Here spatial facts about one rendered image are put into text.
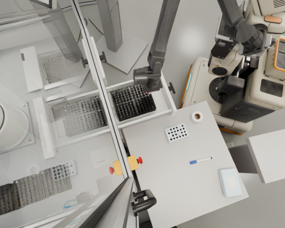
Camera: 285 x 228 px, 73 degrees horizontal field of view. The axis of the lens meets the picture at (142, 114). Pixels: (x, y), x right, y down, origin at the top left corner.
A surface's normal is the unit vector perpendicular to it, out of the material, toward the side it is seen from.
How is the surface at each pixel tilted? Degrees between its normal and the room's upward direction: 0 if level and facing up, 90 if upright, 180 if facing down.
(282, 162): 0
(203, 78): 0
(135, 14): 0
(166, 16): 56
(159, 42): 51
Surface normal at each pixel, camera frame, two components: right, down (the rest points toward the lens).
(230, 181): 0.04, -0.27
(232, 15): 0.07, 0.59
